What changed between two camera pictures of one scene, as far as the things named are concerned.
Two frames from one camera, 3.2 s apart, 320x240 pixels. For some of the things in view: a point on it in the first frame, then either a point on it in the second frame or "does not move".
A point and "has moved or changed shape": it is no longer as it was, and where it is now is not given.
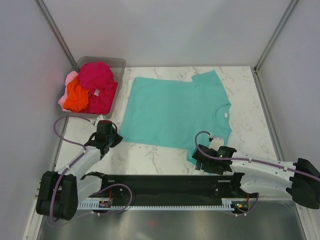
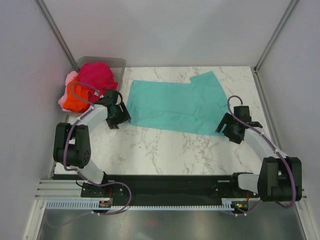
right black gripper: [207, 169] -> [228, 120]
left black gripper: [118, 138] -> [124, 116]
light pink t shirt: [69, 76] does not move
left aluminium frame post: [57, 34] does not move
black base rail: [102, 187] does not move
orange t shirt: [77, 99] does not move
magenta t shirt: [99, 79] does not move
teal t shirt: [176, 113] has moved or changed shape
